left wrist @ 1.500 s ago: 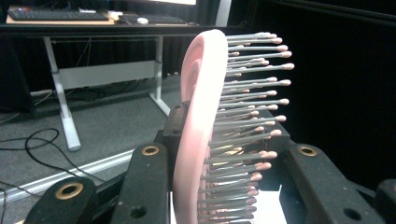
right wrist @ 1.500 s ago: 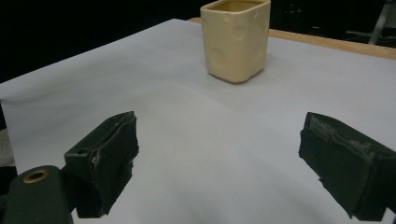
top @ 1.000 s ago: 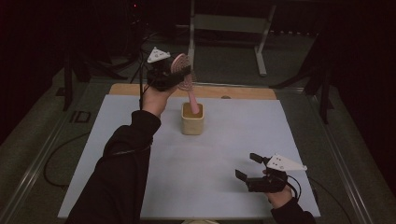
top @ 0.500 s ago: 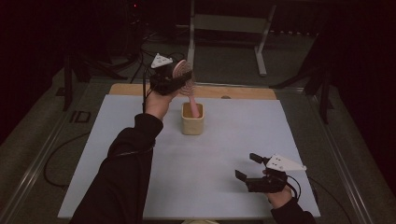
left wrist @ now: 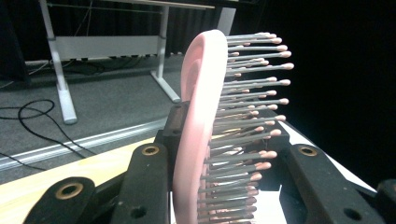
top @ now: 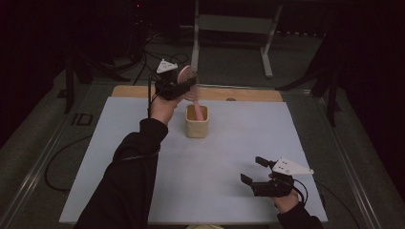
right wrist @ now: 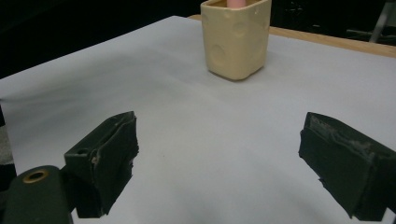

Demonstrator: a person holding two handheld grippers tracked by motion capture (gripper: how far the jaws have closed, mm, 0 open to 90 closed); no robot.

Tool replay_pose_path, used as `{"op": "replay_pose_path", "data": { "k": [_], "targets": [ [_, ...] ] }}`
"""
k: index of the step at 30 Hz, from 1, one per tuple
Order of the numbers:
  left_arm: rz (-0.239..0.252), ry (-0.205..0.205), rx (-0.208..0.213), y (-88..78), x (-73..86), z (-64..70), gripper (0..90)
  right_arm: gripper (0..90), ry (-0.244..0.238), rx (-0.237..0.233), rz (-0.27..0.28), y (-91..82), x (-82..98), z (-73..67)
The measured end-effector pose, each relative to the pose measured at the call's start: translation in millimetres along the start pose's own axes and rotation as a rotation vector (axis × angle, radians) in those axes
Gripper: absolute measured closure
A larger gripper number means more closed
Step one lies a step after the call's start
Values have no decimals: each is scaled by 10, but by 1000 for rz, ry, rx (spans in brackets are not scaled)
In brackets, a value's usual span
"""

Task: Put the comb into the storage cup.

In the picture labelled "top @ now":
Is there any aluminium floor rail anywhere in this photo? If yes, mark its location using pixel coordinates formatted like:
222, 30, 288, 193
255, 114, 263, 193
0, 106, 82, 229
313, 94, 397, 229

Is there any hand-held gripper cable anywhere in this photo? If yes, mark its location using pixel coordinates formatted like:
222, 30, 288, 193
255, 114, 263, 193
292, 178, 310, 207
120, 71, 161, 162

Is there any wooden table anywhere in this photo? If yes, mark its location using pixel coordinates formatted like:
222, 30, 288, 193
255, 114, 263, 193
111, 85, 284, 103

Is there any right hand-held gripper cable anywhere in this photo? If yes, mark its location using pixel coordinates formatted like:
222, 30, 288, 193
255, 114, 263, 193
292, 178, 310, 207

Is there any black square floor frame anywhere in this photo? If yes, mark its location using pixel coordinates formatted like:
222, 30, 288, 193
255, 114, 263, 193
70, 112, 95, 127

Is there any black floor cable bundle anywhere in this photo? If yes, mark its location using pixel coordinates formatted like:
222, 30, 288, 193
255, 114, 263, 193
132, 30, 194, 89

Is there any left hand-held gripper cable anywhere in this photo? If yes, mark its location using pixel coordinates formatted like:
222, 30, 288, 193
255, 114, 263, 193
120, 71, 161, 162

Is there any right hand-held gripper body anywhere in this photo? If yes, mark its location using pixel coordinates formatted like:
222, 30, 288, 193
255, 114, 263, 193
252, 156, 315, 198

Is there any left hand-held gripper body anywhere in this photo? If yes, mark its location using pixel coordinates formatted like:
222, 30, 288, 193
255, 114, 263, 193
154, 58, 189, 101

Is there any person's left hand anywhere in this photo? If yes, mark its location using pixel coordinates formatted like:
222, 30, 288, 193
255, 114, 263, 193
149, 94, 185, 127

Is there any square wooden cup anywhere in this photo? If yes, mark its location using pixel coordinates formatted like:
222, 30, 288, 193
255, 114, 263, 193
184, 104, 210, 139

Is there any pink hairbrush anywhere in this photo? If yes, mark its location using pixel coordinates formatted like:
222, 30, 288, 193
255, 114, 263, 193
176, 65, 205, 122

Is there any black tripod stand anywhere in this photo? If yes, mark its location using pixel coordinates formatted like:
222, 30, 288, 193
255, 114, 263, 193
275, 18, 344, 128
56, 47, 132, 115

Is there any white table mat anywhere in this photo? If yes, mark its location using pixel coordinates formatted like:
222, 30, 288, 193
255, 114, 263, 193
58, 95, 329, 225

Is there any white metal stand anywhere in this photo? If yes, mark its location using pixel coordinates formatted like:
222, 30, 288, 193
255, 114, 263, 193
180, 0, 285, 79

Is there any person's right hand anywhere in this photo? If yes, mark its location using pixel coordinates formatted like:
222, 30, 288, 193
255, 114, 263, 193
267, 171, 302, 215

